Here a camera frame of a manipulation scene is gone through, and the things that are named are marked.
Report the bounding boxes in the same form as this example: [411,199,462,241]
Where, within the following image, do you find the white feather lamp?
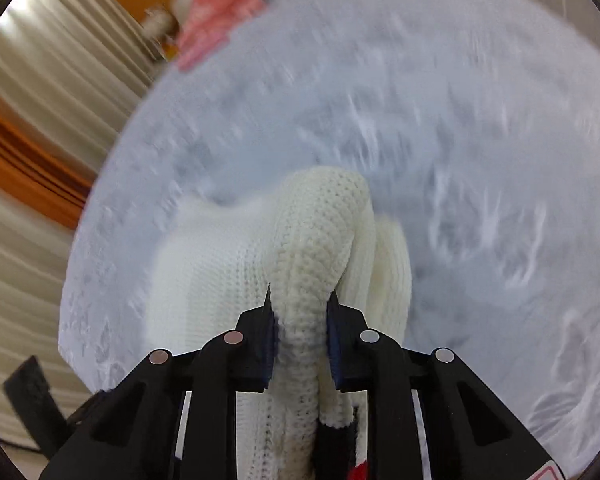
[142,5,178,41]

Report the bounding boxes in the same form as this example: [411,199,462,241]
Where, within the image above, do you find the bed with grey butterfly cover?
[57,0,600,478]

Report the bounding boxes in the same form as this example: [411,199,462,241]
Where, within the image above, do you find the cream curtain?
[0,0,161,461]

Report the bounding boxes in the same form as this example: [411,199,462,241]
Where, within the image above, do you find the white red navy knit sweater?
[142,165,413,480]

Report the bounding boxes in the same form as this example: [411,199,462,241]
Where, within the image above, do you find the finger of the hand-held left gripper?
[2,355,70,461]

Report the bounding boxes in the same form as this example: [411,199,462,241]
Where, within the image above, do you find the orange curtain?
[0,82,93,231]

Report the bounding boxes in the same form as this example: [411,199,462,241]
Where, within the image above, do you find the pink hooded garment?
[175,0,286,72]

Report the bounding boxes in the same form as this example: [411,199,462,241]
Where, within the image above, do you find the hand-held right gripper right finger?
[325,290,563,480]

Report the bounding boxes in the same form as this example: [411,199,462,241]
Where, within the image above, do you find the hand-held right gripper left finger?
[39,282,279,480]

